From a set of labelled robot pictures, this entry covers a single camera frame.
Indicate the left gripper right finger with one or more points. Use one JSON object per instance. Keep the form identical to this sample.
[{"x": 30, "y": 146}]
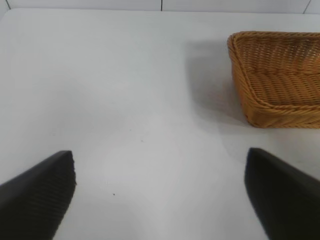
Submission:
[{"x": 287, "y": 202}]

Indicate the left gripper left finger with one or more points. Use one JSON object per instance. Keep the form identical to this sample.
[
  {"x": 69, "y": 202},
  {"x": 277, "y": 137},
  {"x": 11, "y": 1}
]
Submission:
[{"x": 32, "y": 200}]

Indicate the brown woven wicker basket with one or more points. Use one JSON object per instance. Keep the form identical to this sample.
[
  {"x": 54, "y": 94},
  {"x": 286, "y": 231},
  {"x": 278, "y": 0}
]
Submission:
[{"x": 275, "y": 82}]

